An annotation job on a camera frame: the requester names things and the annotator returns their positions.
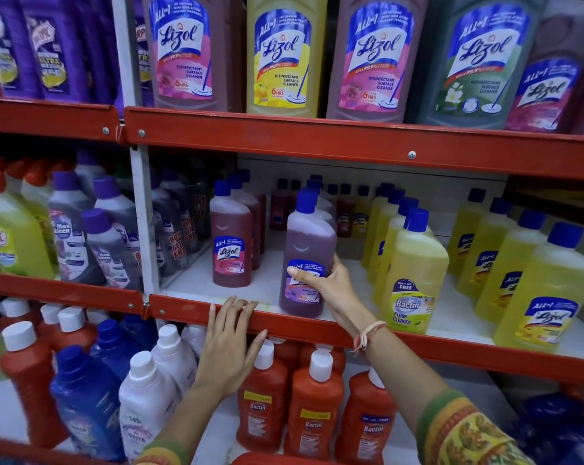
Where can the long red shelf beam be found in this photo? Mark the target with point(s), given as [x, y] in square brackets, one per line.
[350, 142]
[466, 348]

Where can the large yellow cleaner bottle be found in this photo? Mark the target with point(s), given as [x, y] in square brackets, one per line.
[284, 58]

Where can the grey bottle purple cap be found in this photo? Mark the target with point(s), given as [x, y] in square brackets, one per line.
[112, 256]
[71, 237]
[89, 167]
[115, 198]

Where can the blue detergent bottle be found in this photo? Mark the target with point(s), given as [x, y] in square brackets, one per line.
[88, 406]
[111, 348]
[139, 329]

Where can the large green cleaner bottle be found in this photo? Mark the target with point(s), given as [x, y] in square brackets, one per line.
[476, 62]

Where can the red cleaner bottle blue cap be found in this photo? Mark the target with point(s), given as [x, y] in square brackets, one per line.
[231, 237]
[262, 208]
[255, 222]

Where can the dark red bottle white cap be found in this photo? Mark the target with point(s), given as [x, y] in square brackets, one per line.
[49, 317]
[18, 312]
[73, 331]
[30, 382]

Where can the person's right thumb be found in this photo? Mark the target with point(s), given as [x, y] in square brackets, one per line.
[307, 276]

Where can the person's left hand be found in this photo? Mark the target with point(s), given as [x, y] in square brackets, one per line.
[224, 355]

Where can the person's left little finger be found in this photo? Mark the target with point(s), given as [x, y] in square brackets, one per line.
[212, 318]

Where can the yellow bottle green white label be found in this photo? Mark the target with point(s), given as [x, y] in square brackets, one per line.
[376, 227]
[415, 271]
[388, 246]
[369, 213]

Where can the person's right hand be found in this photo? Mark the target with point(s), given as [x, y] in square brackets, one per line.
[338, 295]

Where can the yellow bottle blue label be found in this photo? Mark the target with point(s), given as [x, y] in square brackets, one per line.
[507, 266]
[483, 246]
[464, 232]
[548, 295]

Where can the dark grey bottle red label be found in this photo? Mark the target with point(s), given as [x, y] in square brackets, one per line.
[202, 203]
[168, 237]
[187, 217]

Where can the purple cleaner bottle blue cap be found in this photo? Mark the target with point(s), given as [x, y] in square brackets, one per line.
[323, 203]
[307, 242]

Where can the person's right forearm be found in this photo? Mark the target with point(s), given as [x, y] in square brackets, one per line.
[403, 372]

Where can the row of small blue-capped bottles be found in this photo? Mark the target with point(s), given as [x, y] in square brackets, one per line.
[347, 213]

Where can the green yellow patterned right sleeve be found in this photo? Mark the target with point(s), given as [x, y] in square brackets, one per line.
[466, 430]

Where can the person's left forearm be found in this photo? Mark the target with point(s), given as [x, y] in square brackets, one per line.
[195, 414]

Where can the green bottle orange cap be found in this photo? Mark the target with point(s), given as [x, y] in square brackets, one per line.
[16, 171]
[37, 188]
[13, 237]

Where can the purple toilet cleaner bottle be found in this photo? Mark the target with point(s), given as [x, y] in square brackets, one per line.
[143, 53]
[54, 53]
[6, 48]
[102, 43]

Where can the dark blue bottles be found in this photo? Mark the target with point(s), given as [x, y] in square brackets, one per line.
[558, 426]

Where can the white shelf upright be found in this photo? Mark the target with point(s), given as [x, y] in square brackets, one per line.
[139, 188]

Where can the person's left thumb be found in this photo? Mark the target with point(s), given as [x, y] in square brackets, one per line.
[258, 346]

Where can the short red shelf beam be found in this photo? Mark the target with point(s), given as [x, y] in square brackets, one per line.
[49, 120]
[59, 291]

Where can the green yellow patterned sleeve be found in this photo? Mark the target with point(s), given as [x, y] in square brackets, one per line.
[161, 454]
[466, 430]

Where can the green yellow patterned left sleeve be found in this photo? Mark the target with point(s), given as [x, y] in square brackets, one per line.
[161, 454]

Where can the person's left middle finger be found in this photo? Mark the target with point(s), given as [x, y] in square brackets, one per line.
[241, 315]

